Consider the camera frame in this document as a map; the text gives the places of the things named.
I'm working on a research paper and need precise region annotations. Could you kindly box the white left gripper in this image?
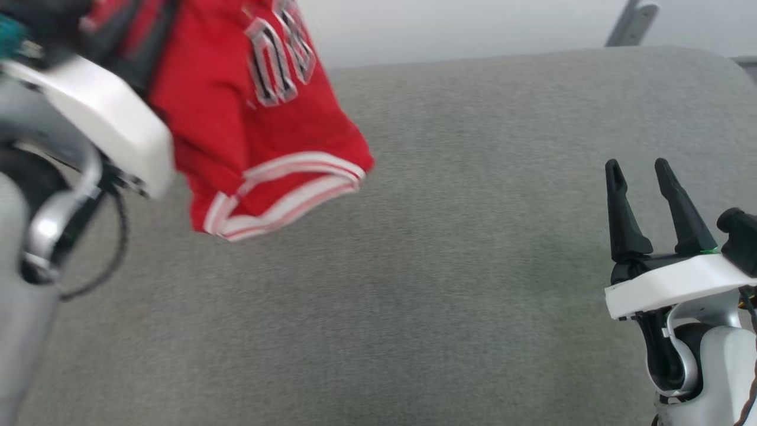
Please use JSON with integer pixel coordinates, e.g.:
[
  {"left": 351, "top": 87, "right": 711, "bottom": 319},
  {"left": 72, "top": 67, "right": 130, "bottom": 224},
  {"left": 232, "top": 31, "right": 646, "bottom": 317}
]
[{"left": 0, "top": 55, "right": 176, "bottom": 199}]

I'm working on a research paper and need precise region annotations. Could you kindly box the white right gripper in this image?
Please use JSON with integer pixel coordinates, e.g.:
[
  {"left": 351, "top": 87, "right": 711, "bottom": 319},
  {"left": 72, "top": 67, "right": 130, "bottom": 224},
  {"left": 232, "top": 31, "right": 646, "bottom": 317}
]
[{"left": 604, "top": 157, "right": 757, "bottom": 321}]

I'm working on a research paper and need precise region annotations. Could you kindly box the red white sports jersey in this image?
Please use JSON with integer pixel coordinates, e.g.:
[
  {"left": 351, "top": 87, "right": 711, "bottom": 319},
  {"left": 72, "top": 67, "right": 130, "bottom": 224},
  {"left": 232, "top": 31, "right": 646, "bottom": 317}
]
[{"left": 80, "top": 0, "right": 374, "bottom": 242}]

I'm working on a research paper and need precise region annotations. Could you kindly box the grey fabric sofa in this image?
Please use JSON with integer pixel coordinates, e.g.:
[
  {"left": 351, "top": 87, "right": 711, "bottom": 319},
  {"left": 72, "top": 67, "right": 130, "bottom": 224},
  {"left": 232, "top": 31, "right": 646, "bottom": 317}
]
[{"left": 12, "top": 46, "right": 757, "bottom": 426}]

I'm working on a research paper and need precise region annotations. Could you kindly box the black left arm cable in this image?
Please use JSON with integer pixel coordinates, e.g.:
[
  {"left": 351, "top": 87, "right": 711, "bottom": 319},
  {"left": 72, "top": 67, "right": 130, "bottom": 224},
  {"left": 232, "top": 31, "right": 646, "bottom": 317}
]
[{"left": 59, "top": 177, "right": 130, "bottom": 301}]

